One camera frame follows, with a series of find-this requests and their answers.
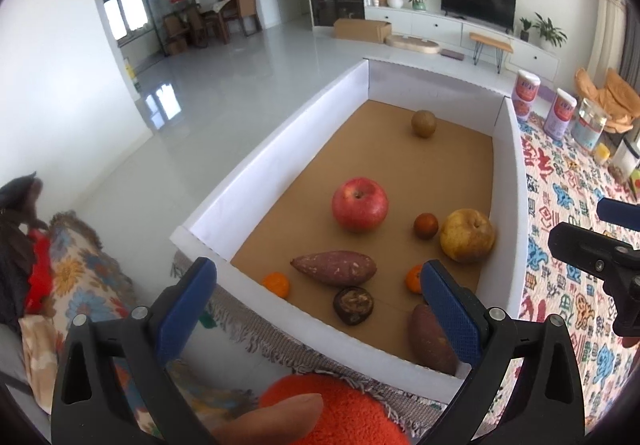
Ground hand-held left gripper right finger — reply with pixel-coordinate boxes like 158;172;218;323
417;259;586;445

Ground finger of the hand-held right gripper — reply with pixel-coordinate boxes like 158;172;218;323
596;197;640;228
547;222;631;276

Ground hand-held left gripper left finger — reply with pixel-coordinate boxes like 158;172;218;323
51;256;218;445

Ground small dark sweet potato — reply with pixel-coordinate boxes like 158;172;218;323
409;303;458;376

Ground small orange mandarin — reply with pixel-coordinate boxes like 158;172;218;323
404;264;426;295
262;272;291;299

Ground large yellow pear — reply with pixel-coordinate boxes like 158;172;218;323
439;208;497;263

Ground small brown round fruit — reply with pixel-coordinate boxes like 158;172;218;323
413;213;440;240

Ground dark wrinkled fruit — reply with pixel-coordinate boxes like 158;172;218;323
333;286;375;326

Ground large reddish sweet potato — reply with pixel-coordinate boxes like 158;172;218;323
290;250;378;288

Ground large red apple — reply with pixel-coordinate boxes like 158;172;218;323
331;177;390;233

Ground white cardboard box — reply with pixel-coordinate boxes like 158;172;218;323
169;57;531;396

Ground brown round pear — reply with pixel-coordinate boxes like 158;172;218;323
411;110;437;139

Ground person's left hand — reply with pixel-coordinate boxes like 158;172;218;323
214;392;326;445

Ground printed woven tablecloth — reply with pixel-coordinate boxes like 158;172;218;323
169;110;640;428

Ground clear jar black lid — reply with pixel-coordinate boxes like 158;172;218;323
612;135;640;176

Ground clear jar blue label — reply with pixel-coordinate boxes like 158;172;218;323
571;98;612;154

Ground floral blanket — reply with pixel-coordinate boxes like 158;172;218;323
20;211;256;441

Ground orange lounge chair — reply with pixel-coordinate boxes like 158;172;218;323
574;67;640;136

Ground pink labelled tin can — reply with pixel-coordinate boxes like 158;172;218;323
544;88;576;142
511;70;542;122

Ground orange plush cushion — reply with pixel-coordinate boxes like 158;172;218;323
257;372;411;445

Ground red cloth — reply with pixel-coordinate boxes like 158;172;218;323
25;230;53;313

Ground grey curtain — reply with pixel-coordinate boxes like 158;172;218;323
620;5;640;90

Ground covered standing air conditioner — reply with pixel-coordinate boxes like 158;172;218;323
587;0;628;86

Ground black fuzzy cloth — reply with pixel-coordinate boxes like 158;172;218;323
0;171;51;336

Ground wooden stool hairpin legs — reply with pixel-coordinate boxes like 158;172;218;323
469;32;514;74

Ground black television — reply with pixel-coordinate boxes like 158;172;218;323
441;0;517;32

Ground beige oval cushion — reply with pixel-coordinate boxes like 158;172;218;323
385;36;441;56

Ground brown cardboard box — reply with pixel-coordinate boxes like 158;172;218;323
333;18;393;44

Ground wooden dining table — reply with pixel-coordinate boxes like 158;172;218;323
197;0;241;43

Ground glass sliding door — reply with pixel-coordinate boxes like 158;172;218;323
100;0;193;58

